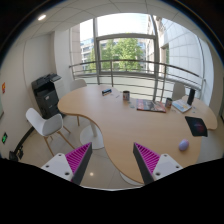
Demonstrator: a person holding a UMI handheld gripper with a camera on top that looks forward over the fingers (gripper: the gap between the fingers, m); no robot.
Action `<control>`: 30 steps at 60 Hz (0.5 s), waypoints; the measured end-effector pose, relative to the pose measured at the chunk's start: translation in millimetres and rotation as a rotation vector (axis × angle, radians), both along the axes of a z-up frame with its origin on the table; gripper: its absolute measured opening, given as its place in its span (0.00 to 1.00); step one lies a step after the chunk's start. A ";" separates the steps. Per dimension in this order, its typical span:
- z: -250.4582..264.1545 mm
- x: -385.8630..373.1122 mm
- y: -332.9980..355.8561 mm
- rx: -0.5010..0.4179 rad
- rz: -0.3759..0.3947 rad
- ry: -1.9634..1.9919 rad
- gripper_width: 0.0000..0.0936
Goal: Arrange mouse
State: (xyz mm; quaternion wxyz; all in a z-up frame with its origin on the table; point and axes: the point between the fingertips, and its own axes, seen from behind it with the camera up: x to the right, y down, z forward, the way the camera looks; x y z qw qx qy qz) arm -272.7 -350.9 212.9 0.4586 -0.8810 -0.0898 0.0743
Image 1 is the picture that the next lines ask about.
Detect white chair behind table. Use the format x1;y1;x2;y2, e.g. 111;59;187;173
70;79;86;91

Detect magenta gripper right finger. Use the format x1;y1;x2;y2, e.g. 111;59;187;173
133;143;182;185

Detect wooden curved table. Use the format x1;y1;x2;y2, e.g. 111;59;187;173
58;85;217;183

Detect open laptop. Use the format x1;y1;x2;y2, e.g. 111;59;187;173
172;89;195;113

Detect white chair wooden legs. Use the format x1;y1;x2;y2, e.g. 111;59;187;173
26;108;73;154

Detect colourful magazine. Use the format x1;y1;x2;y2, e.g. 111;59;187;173
136;99;166;113

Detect white chair far right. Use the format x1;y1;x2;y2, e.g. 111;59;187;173
172;83;185;100

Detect dark patterned mug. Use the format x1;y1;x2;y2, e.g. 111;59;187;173
123;90;130;101

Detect black office printer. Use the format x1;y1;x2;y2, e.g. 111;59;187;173
31;73;61;119

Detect small dark box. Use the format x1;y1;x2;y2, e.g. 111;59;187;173
102;88;112;96

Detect patterned cup right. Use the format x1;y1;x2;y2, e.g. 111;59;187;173
165;98;173;108

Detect light purple computer mouse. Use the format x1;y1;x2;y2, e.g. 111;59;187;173
179;139;189;151

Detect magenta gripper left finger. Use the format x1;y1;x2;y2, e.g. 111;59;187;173
42;143;92;185

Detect metal balcony railing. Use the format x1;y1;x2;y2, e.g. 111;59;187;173
69;59;204;101

